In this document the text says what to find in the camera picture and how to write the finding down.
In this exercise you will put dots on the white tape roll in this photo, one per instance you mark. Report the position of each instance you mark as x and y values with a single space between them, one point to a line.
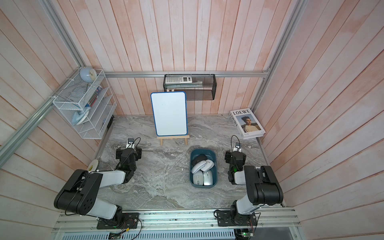
93 166

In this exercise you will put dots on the aluminium front rail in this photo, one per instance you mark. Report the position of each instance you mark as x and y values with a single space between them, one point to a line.
206 224

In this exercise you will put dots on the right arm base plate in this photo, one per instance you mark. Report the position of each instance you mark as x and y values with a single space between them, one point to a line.
231 218

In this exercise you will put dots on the white calculator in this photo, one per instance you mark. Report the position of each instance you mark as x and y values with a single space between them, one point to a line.
176 80

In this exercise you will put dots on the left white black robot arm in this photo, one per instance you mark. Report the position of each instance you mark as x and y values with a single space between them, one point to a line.
79 195

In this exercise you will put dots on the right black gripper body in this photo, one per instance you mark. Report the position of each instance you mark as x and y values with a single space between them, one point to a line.
228 155

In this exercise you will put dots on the blue-framed whiteboard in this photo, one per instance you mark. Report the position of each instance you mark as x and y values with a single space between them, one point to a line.
170 113

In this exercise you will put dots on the white mouse with logo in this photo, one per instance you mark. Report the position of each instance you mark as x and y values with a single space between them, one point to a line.
198 166

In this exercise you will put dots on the silver computer mouse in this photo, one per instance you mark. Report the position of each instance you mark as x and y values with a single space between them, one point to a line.
208 178

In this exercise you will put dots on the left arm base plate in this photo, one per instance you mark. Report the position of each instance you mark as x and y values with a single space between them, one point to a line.
119 222

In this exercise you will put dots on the black computer mouse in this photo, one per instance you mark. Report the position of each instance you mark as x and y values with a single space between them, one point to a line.
198 159

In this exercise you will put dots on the teal storage box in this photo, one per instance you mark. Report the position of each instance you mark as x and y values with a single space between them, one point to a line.
211 156

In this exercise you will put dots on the white wire shelf rack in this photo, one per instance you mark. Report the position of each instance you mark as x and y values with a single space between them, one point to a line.
88 108

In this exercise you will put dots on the small wooden easel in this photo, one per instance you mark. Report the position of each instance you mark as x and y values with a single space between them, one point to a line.
162 138

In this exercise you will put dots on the black mesh wall basket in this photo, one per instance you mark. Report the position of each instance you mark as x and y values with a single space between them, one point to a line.
203 88

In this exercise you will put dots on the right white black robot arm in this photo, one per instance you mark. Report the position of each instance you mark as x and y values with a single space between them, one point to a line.
262 186

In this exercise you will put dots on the grey-white computer mouse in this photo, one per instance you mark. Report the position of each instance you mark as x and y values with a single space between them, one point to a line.
198 178

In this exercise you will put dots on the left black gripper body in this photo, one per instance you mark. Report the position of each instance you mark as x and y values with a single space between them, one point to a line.
137 155

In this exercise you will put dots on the Loewe book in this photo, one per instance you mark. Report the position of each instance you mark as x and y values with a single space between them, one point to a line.
247 124

